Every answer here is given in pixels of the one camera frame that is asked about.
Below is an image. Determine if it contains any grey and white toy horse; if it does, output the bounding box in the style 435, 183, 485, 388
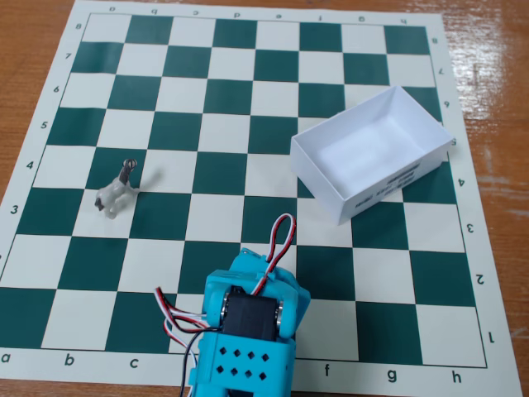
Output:
93, 158, 141, 221

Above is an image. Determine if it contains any white open cardboard box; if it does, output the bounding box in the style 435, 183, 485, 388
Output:
289, 84, 455, 227

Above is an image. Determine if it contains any green and white chessboard mat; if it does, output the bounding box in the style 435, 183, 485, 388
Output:
0, 0, 522, 397

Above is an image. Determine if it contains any red white black looped cable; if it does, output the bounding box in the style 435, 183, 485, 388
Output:
252, 213, 298, 297

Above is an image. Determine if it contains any red white black servo cable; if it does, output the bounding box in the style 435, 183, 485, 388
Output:
154, 286, 210, 355

